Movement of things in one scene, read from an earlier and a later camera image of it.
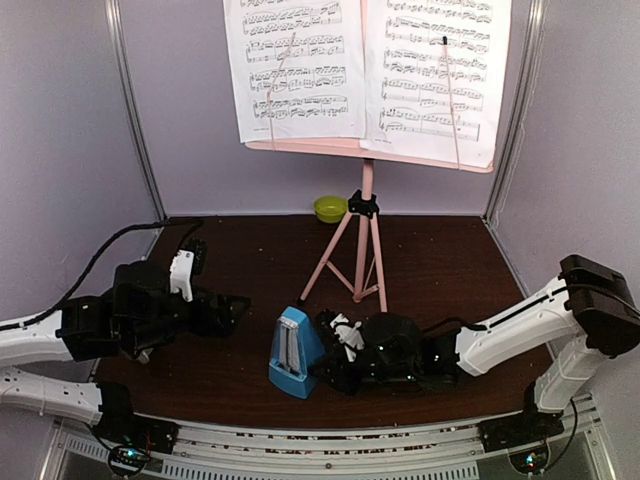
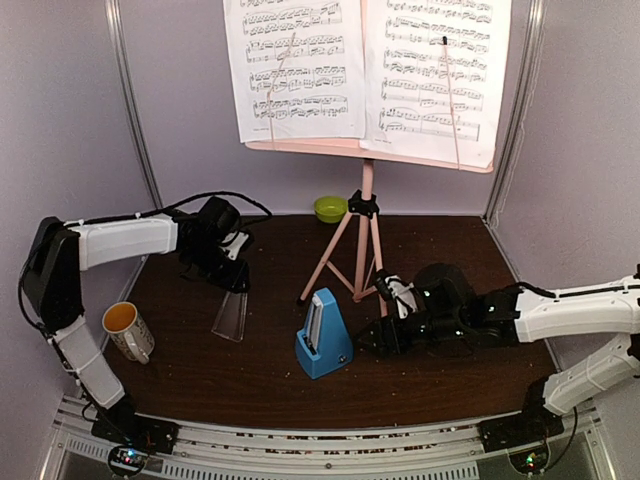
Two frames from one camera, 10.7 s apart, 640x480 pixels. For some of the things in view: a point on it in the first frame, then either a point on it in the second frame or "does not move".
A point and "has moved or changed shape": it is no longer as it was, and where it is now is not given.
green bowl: (330, 209) does not move
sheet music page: (298, 69) does not move
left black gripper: (224, 326) → (232, 280)
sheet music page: (435, 78) does not move
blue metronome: (297, 353) has moved or changed shape
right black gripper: (342, 382) → (382, 336)
